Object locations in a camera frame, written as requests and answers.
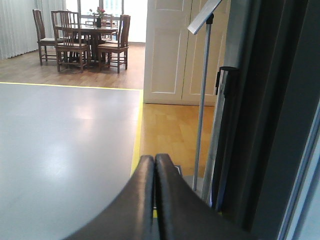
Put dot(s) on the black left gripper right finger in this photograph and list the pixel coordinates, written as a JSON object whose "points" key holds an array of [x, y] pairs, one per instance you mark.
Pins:
{"points": [[182, 215]]}

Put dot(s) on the flower vase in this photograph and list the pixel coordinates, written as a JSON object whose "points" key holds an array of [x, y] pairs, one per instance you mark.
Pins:
{"points": [[100, 14]]}

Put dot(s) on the white curtain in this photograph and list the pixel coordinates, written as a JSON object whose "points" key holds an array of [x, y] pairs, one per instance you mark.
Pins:
{"points": [[18, 33]]}

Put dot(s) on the wooden dining table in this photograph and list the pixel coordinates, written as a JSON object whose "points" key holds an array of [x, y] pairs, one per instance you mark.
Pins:
{"points": [[92, 35]]}

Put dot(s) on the white panel door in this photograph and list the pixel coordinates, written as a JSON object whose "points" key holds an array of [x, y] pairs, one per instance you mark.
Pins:
{"points": [[174, 57]]}

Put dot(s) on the wooden dining chair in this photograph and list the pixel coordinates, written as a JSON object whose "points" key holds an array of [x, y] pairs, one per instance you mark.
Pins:
{"points": [[65, 17], [42, 41], [117, 51]]}

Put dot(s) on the metal sign stand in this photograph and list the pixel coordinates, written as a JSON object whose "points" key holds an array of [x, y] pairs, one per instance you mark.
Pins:
{"points": [[204, 18]]}

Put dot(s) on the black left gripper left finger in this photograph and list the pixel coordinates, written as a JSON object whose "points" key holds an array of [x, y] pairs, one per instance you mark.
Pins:
{"points": [[130, 214]]}

